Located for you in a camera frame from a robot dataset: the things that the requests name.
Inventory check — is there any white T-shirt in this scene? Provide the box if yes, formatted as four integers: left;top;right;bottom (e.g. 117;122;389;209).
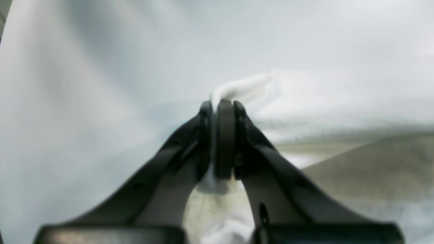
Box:
1;0;433;244

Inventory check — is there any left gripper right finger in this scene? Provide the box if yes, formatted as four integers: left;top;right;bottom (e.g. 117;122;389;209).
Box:
233;101;405;244

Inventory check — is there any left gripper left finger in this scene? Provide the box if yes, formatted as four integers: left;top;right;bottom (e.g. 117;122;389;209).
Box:
34;101;212;244

